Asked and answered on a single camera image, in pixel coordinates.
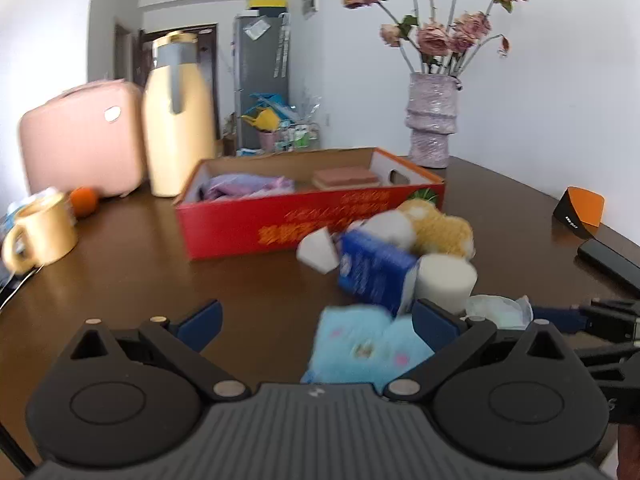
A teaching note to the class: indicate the black packets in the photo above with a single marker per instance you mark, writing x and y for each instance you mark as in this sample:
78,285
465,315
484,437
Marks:
12,285

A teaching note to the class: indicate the pink sponge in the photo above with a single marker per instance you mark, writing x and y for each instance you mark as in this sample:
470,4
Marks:
345,177

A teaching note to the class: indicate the dried pink roses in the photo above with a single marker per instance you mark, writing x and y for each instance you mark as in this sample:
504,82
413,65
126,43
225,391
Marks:
440,20

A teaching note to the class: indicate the red cardboard box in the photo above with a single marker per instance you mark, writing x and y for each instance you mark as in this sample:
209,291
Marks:
280,220

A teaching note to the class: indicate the orange black stand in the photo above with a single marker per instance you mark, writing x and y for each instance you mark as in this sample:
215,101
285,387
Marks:
582,207

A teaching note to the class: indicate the pink suitcase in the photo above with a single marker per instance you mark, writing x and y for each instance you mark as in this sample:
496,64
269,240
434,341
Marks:
80,140

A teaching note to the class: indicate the grey fridge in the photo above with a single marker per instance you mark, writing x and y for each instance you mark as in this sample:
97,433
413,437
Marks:
260,80

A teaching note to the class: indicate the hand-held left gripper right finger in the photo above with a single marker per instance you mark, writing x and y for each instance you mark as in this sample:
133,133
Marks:
435,322

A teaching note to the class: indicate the blue small carton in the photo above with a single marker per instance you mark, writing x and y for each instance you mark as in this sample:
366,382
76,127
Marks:
372,270

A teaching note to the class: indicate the light blue plush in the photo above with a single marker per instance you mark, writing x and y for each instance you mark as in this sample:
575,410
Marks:
360,345

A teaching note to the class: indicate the yellow white plush toy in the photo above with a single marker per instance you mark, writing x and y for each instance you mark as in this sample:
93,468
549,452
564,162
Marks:
440,230

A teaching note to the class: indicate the purple ceramic vase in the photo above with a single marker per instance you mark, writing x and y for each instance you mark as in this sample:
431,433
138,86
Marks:
430,120

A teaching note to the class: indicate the yellow box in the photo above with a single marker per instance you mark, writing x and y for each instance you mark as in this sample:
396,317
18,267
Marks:
267,3

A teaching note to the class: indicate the lilac cloth pouch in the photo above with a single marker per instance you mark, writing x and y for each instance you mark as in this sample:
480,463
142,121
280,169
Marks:
230,187

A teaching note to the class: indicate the yellow thermos jug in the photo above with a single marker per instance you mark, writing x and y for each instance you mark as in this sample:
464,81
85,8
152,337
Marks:
175,125

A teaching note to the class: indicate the white foam cylinder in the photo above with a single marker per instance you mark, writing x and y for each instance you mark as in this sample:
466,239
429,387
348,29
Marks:
445,282

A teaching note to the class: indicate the white umbrella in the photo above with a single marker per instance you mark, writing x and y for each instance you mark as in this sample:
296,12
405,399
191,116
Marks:
282,45

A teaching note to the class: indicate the pale green soft ball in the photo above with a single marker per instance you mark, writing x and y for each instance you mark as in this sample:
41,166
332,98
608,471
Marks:
497,310

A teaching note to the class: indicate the yellow blue bag pile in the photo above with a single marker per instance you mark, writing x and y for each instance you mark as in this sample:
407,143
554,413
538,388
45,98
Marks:
265,115

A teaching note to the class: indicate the black phone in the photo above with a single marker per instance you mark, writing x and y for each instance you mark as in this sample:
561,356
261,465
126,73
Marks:
607,262

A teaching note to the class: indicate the yellow mug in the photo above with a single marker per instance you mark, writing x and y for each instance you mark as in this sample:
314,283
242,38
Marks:
47,232

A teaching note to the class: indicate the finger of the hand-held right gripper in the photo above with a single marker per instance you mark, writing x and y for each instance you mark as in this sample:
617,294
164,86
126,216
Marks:
560,318
615,365

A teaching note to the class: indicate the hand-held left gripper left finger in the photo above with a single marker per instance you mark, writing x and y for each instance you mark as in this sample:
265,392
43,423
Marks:
200,325

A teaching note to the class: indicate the orange fruit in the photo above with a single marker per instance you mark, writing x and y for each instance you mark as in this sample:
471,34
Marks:
84,201

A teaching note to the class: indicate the white foam wedge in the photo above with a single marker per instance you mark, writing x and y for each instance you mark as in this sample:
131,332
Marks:
317,252

